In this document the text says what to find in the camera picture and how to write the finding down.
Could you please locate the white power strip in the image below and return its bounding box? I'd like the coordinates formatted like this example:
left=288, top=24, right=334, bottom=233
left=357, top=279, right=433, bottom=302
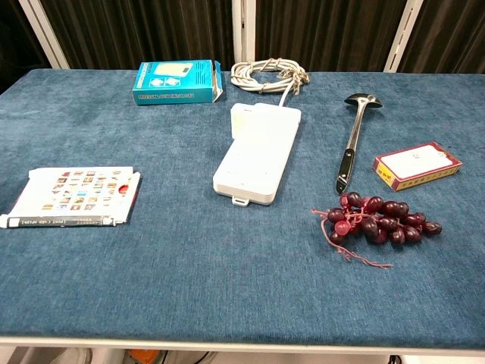
left=212, top=102, right=303, bottom=208

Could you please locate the white plug adapter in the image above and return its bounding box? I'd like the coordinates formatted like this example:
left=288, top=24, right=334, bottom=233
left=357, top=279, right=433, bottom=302
left=230, top=102, right=263, bottom=143

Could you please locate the blue velvet table cloth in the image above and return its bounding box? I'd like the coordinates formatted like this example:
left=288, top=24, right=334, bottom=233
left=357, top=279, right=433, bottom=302
left=0, top=67, right=485, bottom=347

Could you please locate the teal cardboard scale box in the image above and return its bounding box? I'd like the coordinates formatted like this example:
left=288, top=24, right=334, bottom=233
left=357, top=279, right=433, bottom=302
left=132, top=58, right=224, bottom=106

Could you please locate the dark red grape bunch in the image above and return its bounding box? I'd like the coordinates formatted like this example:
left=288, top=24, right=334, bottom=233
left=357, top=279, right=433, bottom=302
left=311, top=191, right=443, bottom=270

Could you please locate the flat white picture-printed box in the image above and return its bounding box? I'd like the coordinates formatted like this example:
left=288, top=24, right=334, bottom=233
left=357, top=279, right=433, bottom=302
left=0, top=165, right=142, bottom=229

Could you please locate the red and white carton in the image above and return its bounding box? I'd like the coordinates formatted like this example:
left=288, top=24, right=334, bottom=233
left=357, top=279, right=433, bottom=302
left=371, top=141, right=463, bottom=193

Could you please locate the dark pleated curtain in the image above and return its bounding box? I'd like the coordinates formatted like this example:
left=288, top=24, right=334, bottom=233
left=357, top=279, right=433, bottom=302
left=0, top=0, right=485, bottom=94

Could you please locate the orange object under table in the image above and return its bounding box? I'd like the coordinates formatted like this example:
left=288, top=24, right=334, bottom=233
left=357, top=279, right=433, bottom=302
left=127, top=348, right=164, bottom=364

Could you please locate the coiled white power cable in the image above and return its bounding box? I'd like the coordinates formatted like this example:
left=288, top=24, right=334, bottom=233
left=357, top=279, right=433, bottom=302
left=230, top=58, right=311, bottom=109

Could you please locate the steel ladle black handle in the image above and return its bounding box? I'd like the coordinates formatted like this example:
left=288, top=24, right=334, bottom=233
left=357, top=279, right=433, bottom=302
left=335, top=93, right=383, bottom=196

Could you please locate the white upright frame post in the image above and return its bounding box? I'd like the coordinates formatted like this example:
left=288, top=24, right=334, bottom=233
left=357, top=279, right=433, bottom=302
left=231, top=0, right=258, bottom=65

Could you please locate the white slotted frame post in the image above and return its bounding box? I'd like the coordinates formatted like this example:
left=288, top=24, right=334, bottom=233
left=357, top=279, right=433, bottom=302
left=383, top=0, right=424, bottom=73

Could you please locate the white slanted frame post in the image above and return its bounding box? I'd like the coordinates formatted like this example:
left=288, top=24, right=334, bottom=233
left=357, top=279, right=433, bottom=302
left=17, top=0, right=71, bottom=70

